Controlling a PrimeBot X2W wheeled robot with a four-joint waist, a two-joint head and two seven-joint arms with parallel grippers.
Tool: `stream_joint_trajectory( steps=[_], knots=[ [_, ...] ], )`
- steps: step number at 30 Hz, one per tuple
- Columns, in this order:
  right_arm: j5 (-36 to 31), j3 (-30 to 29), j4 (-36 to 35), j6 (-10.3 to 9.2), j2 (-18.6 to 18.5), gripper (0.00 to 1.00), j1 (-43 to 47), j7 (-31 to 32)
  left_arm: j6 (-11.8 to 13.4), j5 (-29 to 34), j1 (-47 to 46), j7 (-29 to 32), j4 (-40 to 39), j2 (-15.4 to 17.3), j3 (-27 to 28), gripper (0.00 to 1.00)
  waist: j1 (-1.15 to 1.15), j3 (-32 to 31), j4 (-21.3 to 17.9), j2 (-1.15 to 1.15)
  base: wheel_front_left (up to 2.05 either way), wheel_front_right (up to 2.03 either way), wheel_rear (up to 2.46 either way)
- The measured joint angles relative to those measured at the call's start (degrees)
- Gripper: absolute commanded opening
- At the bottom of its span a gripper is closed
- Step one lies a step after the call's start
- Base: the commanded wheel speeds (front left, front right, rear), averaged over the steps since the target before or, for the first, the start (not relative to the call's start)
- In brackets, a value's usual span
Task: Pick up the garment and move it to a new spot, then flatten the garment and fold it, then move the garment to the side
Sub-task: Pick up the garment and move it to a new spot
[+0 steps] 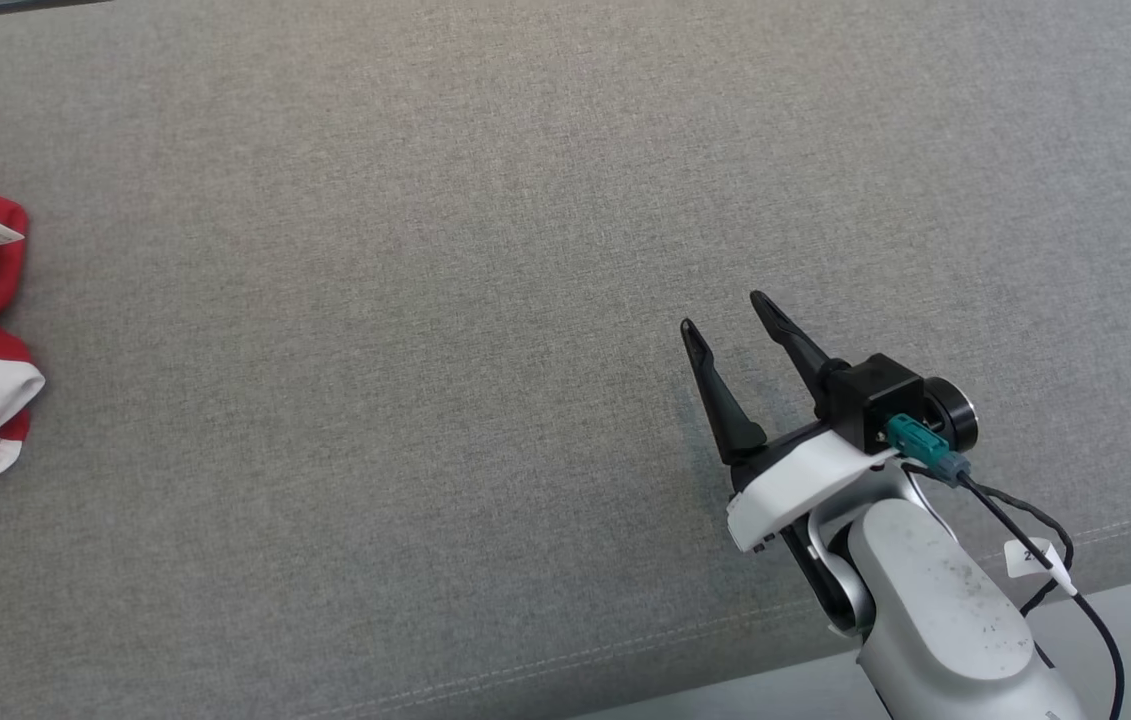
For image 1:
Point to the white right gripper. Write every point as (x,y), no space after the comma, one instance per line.
(795,480)

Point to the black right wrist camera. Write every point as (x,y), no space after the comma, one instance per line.
(870,400)

